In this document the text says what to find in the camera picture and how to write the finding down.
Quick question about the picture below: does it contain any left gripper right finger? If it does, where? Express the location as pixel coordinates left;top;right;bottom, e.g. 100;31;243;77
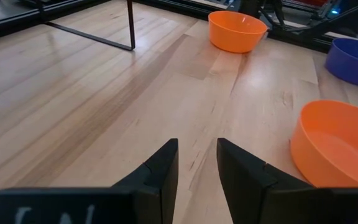
216;138;358;224

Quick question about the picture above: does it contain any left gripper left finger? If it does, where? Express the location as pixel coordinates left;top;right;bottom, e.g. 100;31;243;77
0;138;179;224

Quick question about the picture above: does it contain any orange plastic mini bowl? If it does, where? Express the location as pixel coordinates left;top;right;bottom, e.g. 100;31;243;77
208;11;269;54
290;99;358;189

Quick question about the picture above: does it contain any blue plastic mini bowl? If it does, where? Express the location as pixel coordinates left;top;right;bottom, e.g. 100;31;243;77
324;37;358;88

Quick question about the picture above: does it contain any wooden shelf with black legs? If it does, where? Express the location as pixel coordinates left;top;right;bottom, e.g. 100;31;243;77
44;0;136;52

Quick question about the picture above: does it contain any black aluminium table frame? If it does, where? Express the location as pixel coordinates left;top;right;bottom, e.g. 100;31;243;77
0;0;358;54

